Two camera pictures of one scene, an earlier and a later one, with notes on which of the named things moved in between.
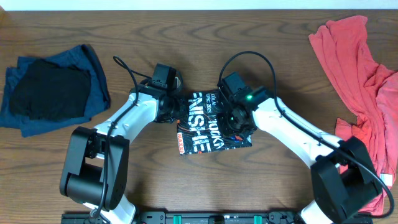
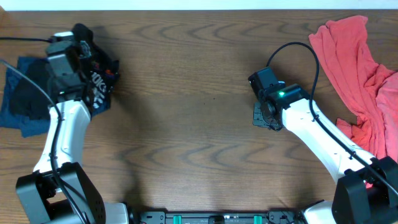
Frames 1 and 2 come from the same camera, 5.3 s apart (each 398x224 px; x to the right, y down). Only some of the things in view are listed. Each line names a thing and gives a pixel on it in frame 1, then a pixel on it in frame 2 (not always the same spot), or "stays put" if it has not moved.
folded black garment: x=46 y=92 stays put
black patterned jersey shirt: x=198 y=130 to x=99 y=70
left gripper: x=184 y=100 to x=79 y=60
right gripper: x=226 y=129 to x=257 y=117
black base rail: x=86 y=217 stays put
